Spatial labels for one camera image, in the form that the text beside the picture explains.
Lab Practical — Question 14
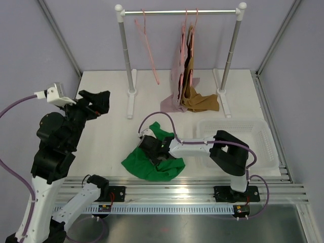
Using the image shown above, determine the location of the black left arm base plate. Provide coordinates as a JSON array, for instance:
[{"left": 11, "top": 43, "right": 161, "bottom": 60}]
[{"left": 97, "top": 186, "right": 126, "bottom": 203}]

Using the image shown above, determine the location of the brown tank top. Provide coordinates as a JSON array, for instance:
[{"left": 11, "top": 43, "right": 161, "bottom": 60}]
[{"left": 180, "top": 24, "right": 220, "bottom": 113}]

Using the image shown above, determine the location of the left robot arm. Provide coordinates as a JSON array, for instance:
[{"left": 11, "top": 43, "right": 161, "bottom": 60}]
[{"left": 1, "top": 88, "right": 110, "bottom": 242}]

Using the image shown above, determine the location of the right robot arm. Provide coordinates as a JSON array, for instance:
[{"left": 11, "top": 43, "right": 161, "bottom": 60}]
[{"left": 138, "top": 130, "right": 250, "bottom": 203}]

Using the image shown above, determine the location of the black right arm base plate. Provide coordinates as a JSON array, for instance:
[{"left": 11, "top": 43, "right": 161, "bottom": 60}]
[{"left": 214, "top": 185, "right": 260, "bottom": 203}]

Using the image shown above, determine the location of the white plastic basket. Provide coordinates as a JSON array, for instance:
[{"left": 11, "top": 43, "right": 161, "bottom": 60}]
[{"left": 196, "top": 118, "right": 279, "bottom": 174}]

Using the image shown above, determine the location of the green tank top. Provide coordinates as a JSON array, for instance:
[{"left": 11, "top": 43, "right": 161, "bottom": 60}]
[{"left": 120, "top": 121, "right": 187, "bottom": 182}]

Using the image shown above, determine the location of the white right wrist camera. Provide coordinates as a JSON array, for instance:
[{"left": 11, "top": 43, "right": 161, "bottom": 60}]
[{"left": 138, "top": 128, "right": 156, "bottom": 139}]

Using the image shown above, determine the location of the aluminium mounting rail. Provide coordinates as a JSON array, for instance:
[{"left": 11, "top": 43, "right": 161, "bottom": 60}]
[{"left": 54, "top": 176, "right": 309, "bottom": 205}]

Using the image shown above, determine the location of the white clothes rack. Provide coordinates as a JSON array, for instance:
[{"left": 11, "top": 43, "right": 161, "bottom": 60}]
[{"left": 114, "top": 2, "right": 247, "bottom": 119}]

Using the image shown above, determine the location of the pink tank top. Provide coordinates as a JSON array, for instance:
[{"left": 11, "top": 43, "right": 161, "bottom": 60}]
[{"left": 160, "top": 27, "right": 200, "bottom": 112}]

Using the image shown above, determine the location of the white slotted cable duct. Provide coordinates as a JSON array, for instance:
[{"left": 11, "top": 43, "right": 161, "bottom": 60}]
[{"left": 82, "top": 204, "right": 234, "bottom": 215}]

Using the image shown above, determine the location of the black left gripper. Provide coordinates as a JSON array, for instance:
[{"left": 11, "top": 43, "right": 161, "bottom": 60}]
[{"left": 57, "top": 89, "right": 110, "bottom": 149}]

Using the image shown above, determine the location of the pink hanger with brown top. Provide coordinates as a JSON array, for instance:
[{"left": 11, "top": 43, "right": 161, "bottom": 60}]
[{"left": 187, "top": 8, "right": 198, "bottom": 87}]

